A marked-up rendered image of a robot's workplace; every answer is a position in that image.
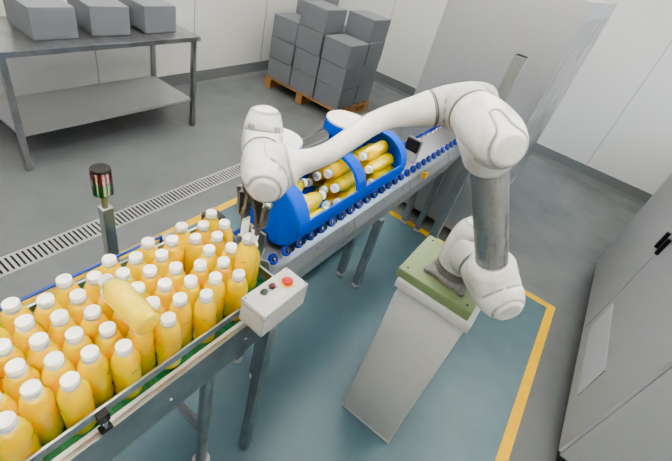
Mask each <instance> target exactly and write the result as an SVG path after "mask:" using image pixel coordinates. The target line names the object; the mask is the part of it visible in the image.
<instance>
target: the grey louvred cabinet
mask: <svg viewBox="0 0 672 461"><path fill-rule="evenodd" d="M555 461H672V173H671V174H670V175H669V177H668V178H667V179H666V180H665V181H664V182H663V184H662V185H661V186H660V187H659V188H658V190H657V191H656V192H655V193H654V194H653V195H652V197H651V198H650V199H649V200H648V201H647V202H646V204H645V205H644V206H643V207H642V208H641V209H640V211H639V212H638V213H637V214H636V215H635V217H634V218H633V219H632V220H631V221H630V222H629V224H628V225H627V226H626V227H625V228H624V229H623V231H622V232H621V233H620V234H619V235H618V236H617V238H616V239H615V240H614V241H613V242H612V244H611V245H610V246H609V247H608V248H607V249H606V251H605V252H604V253H603V254H602V255H601V256H600V258H599V259H598V260H597V263H596V268H595V271H594V275H593V280H592V285H591V290H590V295H589V300H588V305H587V309H586V314H585V319H584V324H583V329H582V334H581V339H580V343H579V348H578V353H577V358H576V363H575V368H574V373H573V377H572V382H571V387H570V392H569V397H568V402H567V407H566V411H565V416H564V421H563V426H562V431H561V436H560V441H559V445H558V450H557V455H556V460H555Z"/></svg>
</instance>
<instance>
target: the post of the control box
mask: <svg viewBox="0 0 672 461"><path fill-rule="evenodd" d="M276 328H277V325H276V326H274V327H273V328H272V329H271V330H270V331H268V332H267V333H266V334H265V335H263V336H262V337H260V336H259V339H258V344H257V350H256V355H255V360H254V365H253V371H252V376H251V381H250V387H249V392H248V397H247V402H246V408H245V413H244V418H243V424H242V429H241V434H240V439H239V444H238V445H239V446H240V447H241V448H242V449H243V450H245V449H246V448H247V447H248V446H249V445H250V443H251V438H252V434H253V429H254V425H255V421H256V416H257V412H258V407H259V403H260V399H261V394H262V390H263V385H264V381H265V377H266V372H267V368H268V363H269V359H270V355H271V350H272V346H273V341H274V337H275V333H276Z"/></svg>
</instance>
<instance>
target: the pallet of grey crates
mask: <svg viewBox="0 0 672 461"><path fill-rule="evenodd" d="M339 1H340V0H298V1H297V7H296V13H275V16H274V24H273V32H272V38H271V46H270V54H269V55H270V56H269V63H268V71H267V75H266V77H265V86H267V87H268V88H273V87H277V86H282V85H283V86H285V87H287V88H289V89H290V90H292V91H294V92H296V98H295V102H297V103H299V104H304V103H307V102H311V101H314V102H316V103H318V104H319V105H321V106H323V107H325V108H327V109H329V112H330V111H333V110H345V111H349V112H353V113H359V112H361V111H364V110H367V106H368V103H369V100H368V99H369V96H370V93H371V89H372V86H373V81H374V78H375V74H376V71H377V67H378V64H379V61H380V58H381V55H382V51H383V48H384V44H385V40H386V36H387V33H388V29H389V26H390V23H391V19H388V18H386V17H383V16H381V15H378V14H376V13H373V12H370V11H368V10H350V11H349V15H348V19H347V23H346V25H344V24H345V19H346V15H347V10H346V9H344V8H341V7H339V6H338V5H339Z"/></svg>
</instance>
